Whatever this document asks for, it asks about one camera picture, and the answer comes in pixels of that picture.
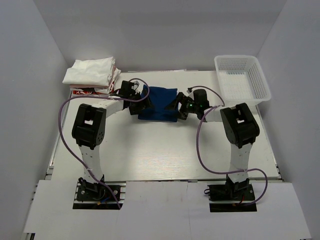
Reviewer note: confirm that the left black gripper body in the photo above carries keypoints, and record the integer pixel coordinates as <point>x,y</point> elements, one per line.
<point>140,105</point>

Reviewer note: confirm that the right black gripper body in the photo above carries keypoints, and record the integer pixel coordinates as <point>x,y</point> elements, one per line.
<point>187,107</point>

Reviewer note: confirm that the blue polo t-shirt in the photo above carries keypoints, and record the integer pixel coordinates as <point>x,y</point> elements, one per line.
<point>160,97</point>

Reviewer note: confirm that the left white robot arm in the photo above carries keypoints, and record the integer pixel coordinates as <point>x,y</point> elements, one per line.
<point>89,127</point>

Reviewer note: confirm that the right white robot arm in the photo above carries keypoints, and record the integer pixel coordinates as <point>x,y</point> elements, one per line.
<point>239,124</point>

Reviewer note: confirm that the red white folded t-shirt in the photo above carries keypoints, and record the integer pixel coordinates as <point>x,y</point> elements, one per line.
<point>78,89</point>

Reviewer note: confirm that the white plastic mesh basket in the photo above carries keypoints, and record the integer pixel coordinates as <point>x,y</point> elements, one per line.
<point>241,80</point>

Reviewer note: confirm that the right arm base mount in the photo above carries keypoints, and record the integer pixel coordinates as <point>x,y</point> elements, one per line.
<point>231,197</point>

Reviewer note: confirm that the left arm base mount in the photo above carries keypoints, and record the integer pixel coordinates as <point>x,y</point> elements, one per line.
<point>94,196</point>

